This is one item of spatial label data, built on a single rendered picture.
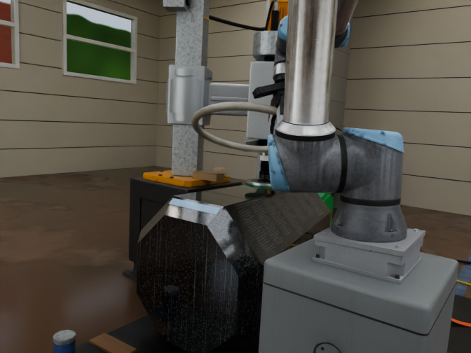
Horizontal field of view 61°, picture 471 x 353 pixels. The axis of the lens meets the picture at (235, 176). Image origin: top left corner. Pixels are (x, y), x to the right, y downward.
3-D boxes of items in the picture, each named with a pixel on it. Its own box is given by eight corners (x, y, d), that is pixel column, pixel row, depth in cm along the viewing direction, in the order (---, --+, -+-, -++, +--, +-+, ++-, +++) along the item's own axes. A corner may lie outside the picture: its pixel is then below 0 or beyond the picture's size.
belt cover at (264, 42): (266, 80, 308) (268, 58, 305) (299, 81, 303) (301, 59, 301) (246, 61, 214) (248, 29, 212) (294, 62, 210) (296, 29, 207)
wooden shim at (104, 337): (88, 342, 209) (88, 340, 209) (104, 335, 218) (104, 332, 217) (121, 361, 196) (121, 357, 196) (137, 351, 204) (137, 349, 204)
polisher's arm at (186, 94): (160, 113, 279) (161, 76, 276) (171, 114, 313) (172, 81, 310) (268, 119, 276) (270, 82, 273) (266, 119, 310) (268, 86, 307)
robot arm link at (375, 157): (411, 201, 98) (415, 128, 95) (340, 200, 98) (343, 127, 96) (389, 190, 113) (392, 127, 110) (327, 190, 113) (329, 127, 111)
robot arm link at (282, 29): (312, 11, 134) (307, 33, 146) (278, 11, 135) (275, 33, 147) (313, 36, 132) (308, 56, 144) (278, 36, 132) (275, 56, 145)
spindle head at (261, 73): (254, 141, 258) (258, 68, 252) (289, 143, 254) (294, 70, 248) (244, 143, 223) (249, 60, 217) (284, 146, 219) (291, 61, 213)
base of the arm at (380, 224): (408, 227, 111) (411, 192, 110) (404, 246, 94) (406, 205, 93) (339, 220, 119) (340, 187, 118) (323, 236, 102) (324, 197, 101)
